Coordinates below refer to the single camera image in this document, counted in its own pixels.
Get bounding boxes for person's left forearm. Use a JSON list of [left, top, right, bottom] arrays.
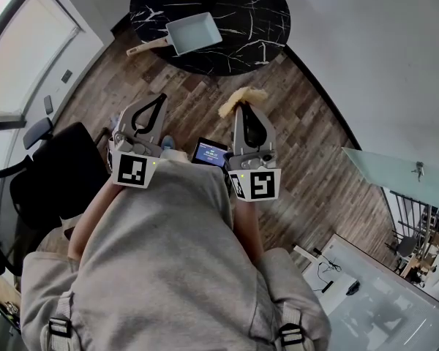
[[66, 184, 127, 261]]

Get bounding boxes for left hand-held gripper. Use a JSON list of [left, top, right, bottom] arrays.
[[107, 92, 169, 189]]

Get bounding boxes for person's right forearm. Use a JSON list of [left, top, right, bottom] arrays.
[[233, 195, 266, 266]]

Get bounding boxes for black office chair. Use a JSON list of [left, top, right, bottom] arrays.
[[0, 117, 109, 278]]

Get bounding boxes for grey square pan wooden handle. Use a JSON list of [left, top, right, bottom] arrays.
[[126, 12, 223, 57]]

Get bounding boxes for white desk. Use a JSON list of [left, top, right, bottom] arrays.
[[292, 232, 360, 318]]

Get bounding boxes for person's grey sweatshirt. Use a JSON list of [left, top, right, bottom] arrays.
[[20, 157, 332, 351]]

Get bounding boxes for small black monitor screen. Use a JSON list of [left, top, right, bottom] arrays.
[[192, 136, 230, 168]]

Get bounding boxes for beige backpack strap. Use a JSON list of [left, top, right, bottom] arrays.
[[48, 294, 75, 351], [277, 301, 305, 351]]

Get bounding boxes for grey office chair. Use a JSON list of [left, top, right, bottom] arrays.
[[394, 235, 419, 258]]

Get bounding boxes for black marble round table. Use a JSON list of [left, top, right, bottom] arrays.
[[129, 0, 292, 77]]

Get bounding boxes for frosted glass partition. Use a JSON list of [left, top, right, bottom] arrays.
[[342, 146, 439, 212]]

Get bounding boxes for person's beige trousers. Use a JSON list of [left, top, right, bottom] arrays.
[[159, 148, 190, 165]]

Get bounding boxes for metal glass door fitting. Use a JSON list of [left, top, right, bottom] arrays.
[[411, 161, 426, 183]]

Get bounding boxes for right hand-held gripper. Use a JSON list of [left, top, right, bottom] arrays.
[[225, 103, 282, 203]]

